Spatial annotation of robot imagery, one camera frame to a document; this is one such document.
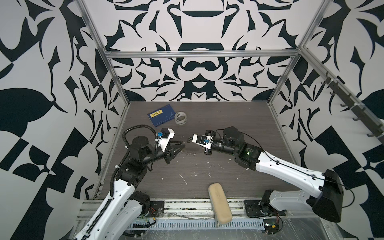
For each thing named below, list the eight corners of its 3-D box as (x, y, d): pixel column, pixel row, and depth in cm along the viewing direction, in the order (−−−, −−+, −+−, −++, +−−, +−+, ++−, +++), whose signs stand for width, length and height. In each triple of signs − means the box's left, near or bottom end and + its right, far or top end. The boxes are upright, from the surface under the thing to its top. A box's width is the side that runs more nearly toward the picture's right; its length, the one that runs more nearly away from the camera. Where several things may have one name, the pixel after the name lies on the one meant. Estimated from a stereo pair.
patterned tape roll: (174, 124, 108) (174, 121, 105) (175, 114, 114) (175, 111, 111) (186, 124, 108) (186, 121, 105) (186, 114, 114) (186, 111, 111)
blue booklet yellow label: (154, 127, 108) (153, 125, 106) (147, 116, 114) (146, 113, 112) (177, 116, 114) (177, 114, 112) (169, 106, 121) (169, 103, 119)
